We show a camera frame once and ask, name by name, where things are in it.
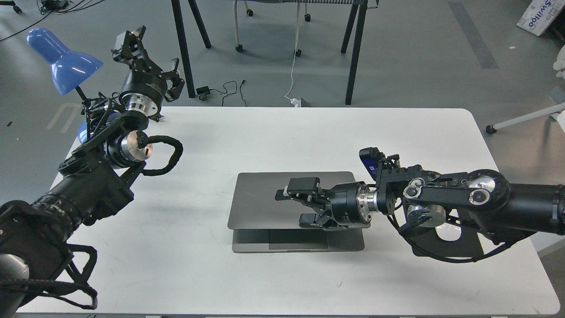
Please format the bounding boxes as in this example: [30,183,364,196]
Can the white computer mouse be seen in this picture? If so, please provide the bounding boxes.
[435,223,462,242]

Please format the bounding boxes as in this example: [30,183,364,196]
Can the grey laptop computer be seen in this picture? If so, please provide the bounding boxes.
[227,171,365,253]

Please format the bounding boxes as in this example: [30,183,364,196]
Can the white charger cable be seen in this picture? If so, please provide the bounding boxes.
[284,0,311,108]

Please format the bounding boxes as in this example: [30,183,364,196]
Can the black power adapter cable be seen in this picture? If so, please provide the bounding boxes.
[196,79,248,107]

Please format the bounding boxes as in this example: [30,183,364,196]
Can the blue desk lamp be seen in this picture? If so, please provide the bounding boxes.
[26,28,116,144]

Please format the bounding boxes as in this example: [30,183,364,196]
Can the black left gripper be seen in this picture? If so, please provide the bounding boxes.
[111,26,185,111]

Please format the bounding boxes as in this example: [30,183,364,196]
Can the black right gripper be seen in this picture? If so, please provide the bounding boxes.
[275,177,372,230]

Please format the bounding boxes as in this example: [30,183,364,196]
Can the black mouse pad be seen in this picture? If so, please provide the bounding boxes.
[411,226,484,258]

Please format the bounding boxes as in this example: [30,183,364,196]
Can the cardboard box with blue print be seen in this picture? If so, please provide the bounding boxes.
[516,0,565,36]

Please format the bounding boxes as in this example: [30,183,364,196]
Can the white chair leg with caster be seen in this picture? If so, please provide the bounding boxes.
[486,102,565,134]

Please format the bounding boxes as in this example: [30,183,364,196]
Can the black background table legs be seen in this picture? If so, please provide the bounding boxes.
[170,0,380,106]

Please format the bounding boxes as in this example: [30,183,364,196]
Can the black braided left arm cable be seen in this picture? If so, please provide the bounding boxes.
[137,132,184,177]

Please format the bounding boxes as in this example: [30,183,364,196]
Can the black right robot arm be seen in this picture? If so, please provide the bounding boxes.
[275,148,564,246]

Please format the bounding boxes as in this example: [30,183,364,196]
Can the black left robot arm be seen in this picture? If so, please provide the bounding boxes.
[0,26,185,318]

